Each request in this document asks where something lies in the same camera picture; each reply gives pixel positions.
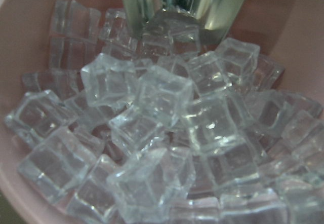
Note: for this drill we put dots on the stainless steel ice scoop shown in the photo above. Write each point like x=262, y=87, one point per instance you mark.
x=213, y=17

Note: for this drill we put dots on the pile of clear ice cubes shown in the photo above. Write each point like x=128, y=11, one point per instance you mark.
x=119, y=131

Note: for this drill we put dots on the pink bowl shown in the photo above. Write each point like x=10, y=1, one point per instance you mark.
x=289, y=31

